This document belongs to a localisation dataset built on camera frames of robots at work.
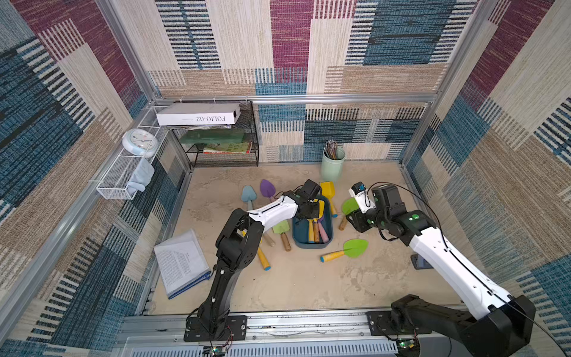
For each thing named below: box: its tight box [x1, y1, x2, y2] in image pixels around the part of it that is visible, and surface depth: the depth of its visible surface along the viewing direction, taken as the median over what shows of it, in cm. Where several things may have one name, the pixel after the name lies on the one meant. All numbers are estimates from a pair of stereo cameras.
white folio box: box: [156, 103, 243, 127], surface depth 81 cm
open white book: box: [153, 228, 212, 300], surface depth 89 cm
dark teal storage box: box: [291, 194, 334, 250], surface depth 93 cm
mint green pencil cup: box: [319, 147, 346, 183], surface depth 110 cm
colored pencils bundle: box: [323, 138, 339, 160], surface depth 107 cm
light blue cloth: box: [126, 157, 155, 195], surface depth 69 cm
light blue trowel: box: [240, 184, 258, 211], surface depth 110 cm
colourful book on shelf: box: [202, 141, 253, 154], surface depth 102 cm
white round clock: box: [121, 127, 159, 157], surface depth 76 cm
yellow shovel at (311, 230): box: [306, 218, 315, 244], surface depth 95 cm
